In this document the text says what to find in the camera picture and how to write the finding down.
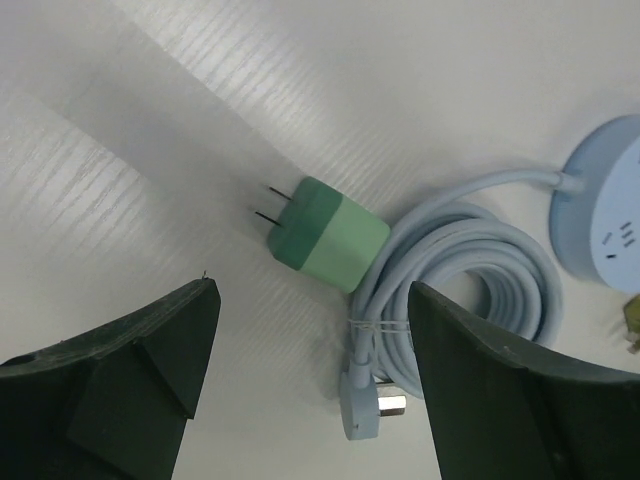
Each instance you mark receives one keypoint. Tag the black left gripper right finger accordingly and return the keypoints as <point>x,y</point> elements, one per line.
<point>502,407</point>

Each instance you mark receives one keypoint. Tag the round blue power strip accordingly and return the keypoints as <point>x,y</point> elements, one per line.
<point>595,232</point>

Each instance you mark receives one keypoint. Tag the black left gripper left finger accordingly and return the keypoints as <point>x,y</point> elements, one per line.
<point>113,402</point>

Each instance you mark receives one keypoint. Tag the green USB charger plug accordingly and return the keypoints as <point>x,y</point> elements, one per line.
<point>323,234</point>

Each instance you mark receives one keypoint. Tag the yellow USB charger plug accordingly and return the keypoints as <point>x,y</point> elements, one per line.
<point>627,328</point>

